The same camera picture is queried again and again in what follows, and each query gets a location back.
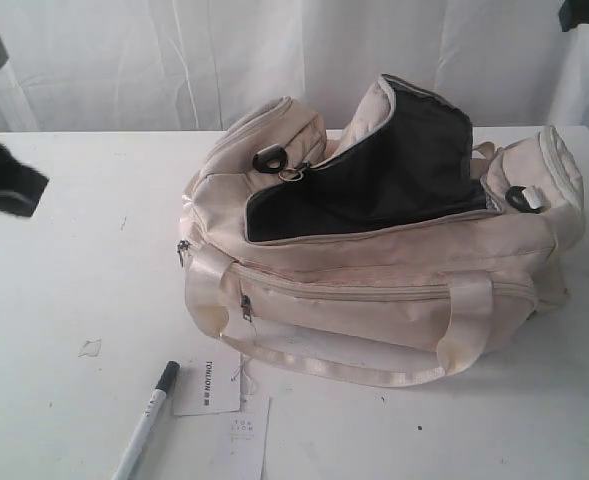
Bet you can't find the cream fabric duffel bag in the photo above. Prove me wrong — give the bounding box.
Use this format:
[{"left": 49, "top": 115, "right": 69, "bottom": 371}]
[{"left": 177, "top": 74, "right": 586, "bottom": 388}]

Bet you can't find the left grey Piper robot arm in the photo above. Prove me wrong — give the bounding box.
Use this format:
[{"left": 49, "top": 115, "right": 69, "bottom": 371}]
[{"left": 0, "top": 143, "right": 49, "bottom": 218}]

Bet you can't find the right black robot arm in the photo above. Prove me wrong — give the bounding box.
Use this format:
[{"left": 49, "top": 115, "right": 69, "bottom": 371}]
[{"left": 558, "top": 0, "right": 589, "bottom": 32}]

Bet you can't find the white marker black cap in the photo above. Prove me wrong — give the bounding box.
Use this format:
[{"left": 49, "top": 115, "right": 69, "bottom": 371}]
[{"left": 111, "top": 361, "right": 180, "bottom": 480}]

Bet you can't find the white tag TONLION text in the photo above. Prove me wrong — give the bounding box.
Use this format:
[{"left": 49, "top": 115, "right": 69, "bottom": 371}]
[{"left": 172, "top": 353, "right": 241, "bottom": 417}]

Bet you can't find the white square hang tag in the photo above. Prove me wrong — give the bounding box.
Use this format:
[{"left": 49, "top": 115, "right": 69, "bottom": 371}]
[{"left": 211, "top": 395, "right": 271, "bottom": 480}]

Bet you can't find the clear tape scrap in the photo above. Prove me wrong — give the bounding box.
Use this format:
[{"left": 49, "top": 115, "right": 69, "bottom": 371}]
[{"left": 78, "top": 339, "right": 102, "bottom": 358}]

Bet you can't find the white backdrop curtain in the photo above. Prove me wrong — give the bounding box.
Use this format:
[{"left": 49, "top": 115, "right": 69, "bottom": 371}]
[{"left": 0, "top": 1, "right": 589, "bottom": 131}]

